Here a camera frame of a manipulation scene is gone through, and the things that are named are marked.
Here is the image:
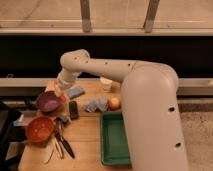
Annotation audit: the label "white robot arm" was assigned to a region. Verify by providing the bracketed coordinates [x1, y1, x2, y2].
[57, 49, 189, 171]

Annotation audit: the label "purple bowl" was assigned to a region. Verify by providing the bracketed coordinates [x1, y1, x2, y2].
[36, 91, 61, 113]

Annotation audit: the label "orange bowl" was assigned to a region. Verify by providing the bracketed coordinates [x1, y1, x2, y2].
[25, 116, 54, 143]

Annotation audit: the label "blue sponge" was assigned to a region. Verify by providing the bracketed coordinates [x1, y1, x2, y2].
[67, 86, 85, 99]

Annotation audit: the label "black rectangular block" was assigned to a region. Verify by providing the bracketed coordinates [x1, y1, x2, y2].
[69, 101, 79, 120]

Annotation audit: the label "light blue cloth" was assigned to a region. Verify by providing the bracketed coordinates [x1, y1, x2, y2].
[84, 97, 108, 112]

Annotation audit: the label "white paper cup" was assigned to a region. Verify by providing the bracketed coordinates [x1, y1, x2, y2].
[100, 77, 112, 92]

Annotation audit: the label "yellow banana peel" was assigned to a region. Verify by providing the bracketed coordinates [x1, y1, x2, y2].
[43, 138, 64, 164]

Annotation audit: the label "orange fruit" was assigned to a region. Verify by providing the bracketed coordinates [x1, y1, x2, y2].
[108, 98, 120, 110]

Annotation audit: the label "black chair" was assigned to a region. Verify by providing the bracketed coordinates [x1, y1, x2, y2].
[0, 101, 26, 171]

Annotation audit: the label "green plastic tray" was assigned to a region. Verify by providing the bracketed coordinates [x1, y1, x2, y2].
[100, 112, 131, 166]

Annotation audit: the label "black handled scissors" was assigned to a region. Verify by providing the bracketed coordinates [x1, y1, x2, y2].
[55, 115, 75, 158]

